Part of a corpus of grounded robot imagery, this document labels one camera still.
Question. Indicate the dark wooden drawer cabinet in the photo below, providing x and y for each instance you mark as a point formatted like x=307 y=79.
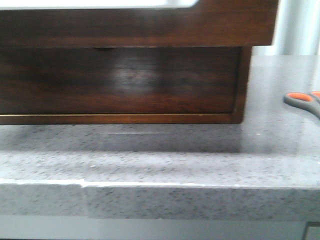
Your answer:
x=102 y=24

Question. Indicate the dark wooden drawer front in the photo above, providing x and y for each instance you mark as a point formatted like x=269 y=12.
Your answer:
x=118 y=80

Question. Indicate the grey orange handled scissors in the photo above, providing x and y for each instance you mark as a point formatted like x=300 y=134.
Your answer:
x=308 y=102

